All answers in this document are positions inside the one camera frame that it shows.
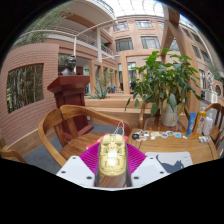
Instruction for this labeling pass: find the dark red wooden pedestal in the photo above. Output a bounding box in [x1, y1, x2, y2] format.
[46, 74, 95, 141]

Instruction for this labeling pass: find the dark bust statue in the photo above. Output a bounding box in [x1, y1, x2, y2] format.
[59, 54, 78, 76]

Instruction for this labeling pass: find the white pump bottle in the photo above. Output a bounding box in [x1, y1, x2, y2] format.
[202, 112, 214, 136]

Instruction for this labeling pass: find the small white item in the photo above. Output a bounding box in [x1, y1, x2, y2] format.
[198, 135, 211, 144]

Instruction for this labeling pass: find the white figure statue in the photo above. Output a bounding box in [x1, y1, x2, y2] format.
[205, 69, 216, 93]

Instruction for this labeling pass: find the wooden armchair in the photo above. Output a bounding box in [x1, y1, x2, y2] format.
[0, 133, 27, 164]
[204, 102, 224, 158]
[37, 104, 133, 168]
[138, 99, 189, 133]

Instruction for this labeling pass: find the blue tube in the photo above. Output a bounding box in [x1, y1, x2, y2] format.
[185, 112, 197, 137]

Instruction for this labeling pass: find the large green potted plant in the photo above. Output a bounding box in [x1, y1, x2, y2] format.
[124, 48, 203, 128]

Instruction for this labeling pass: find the yellow liquid bottle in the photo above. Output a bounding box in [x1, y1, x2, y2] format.
[194, 104, 208, 135]

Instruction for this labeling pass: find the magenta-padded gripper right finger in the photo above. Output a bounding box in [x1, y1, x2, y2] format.
[125, 146, 171, 188]

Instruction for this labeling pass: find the yellow computer mouse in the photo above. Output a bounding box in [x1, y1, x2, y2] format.
[98, 133, 128, 177]

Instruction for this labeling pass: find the grey cat print mouse pad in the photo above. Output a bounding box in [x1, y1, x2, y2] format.
[145, 151, 194, 175]

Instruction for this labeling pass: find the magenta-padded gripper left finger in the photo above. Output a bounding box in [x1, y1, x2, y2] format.
[55, 146, 101, 188]

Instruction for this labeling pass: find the green agave plant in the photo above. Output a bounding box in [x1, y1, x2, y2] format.
[87, 84, 111, 100]

